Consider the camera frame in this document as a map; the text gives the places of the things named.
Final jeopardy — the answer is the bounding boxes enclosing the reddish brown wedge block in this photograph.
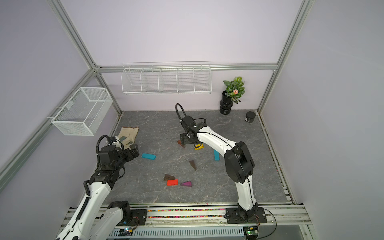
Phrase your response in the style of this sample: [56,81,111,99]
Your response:
[177,140,185,148]

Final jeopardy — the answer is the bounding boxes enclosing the purple wedge block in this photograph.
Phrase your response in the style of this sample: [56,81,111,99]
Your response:
[180,181,192,187]

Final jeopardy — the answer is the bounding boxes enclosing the yellow work glove green patches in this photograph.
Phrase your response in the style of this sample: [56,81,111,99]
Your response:
[117,127,139,149]

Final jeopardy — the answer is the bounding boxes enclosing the brown wooden wedge block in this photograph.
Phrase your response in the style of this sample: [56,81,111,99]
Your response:
[164,174,176,181]

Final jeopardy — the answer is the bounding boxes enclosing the potted green plant black vase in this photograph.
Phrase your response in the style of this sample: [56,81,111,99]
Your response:
[220,77,245,115]

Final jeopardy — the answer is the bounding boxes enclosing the teal block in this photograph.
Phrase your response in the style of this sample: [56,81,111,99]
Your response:
[214,150,220,161]
[142,153,157,160]

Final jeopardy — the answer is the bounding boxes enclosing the white vented cable duct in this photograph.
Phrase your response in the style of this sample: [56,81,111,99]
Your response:
[107,227,245,240]

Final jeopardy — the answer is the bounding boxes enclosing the yellow rectangular block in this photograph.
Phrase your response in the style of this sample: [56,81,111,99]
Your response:
[194,144,204,150]

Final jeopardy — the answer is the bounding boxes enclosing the long white wire basket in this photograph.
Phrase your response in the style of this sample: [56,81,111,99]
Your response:
[121,62,212,95]

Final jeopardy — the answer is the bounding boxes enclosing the red rectangular block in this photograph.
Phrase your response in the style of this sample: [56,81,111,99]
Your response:
[167,179,179,186]

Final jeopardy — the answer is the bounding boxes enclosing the square white wire basket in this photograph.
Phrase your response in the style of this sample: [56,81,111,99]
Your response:
[51,87,113,136]

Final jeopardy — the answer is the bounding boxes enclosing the dark brown wedge block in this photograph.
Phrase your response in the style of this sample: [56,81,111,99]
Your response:
[189,160,197,171]

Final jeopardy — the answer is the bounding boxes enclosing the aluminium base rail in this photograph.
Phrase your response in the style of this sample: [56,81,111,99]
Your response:
[55,202,313,232]

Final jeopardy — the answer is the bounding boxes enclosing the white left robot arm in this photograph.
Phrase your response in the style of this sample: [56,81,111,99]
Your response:
[56,135,140,240]

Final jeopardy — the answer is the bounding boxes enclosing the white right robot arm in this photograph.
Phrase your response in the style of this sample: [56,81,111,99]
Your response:
[175,103,258,219]

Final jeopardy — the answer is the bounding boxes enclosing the small black cylinder can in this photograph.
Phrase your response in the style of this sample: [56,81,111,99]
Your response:
[245,111,256,123]

